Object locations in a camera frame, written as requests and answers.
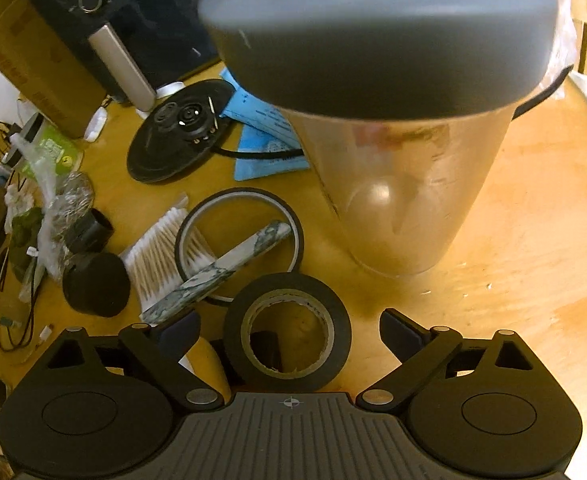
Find black air fryer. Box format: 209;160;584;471
31;0;219;112

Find shaker bottle with grey lid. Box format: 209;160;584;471
199;0;558;275

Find bag of green balls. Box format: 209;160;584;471
8;207;44;282

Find green label jar black lid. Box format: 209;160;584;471
2;113;83;180

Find clear bag of dark seeds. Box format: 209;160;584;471
10;134;95;282

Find bag of cotton swabs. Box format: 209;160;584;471
120;193;214;312

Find black kettle power cable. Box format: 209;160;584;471
212;145;305;161

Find black electrical tape roll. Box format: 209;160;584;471
223;273;352;392

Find marble pattern flat stick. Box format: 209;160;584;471
140;221;292;326

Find black round puck device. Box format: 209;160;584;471
62;252;131;318

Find thin brown tape ring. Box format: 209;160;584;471
174;186;305;304

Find brown cardboard box upright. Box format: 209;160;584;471
0;0;107;139

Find black short cylinder tube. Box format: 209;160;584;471
64;208;114;254

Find black kettle base plate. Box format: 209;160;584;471
126;79;236;184

